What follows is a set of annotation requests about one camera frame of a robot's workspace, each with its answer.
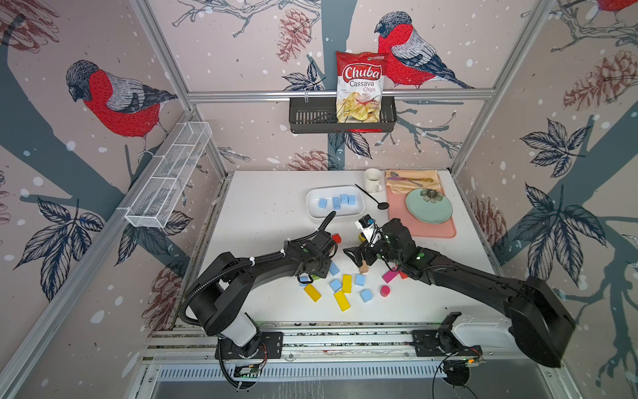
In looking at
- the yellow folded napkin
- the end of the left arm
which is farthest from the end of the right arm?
the yellow folded napkin

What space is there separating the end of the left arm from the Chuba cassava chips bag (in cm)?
45

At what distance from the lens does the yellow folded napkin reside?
1.16 meters

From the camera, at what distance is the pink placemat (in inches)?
39.7

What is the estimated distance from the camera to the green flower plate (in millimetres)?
1042

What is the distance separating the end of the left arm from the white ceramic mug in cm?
44
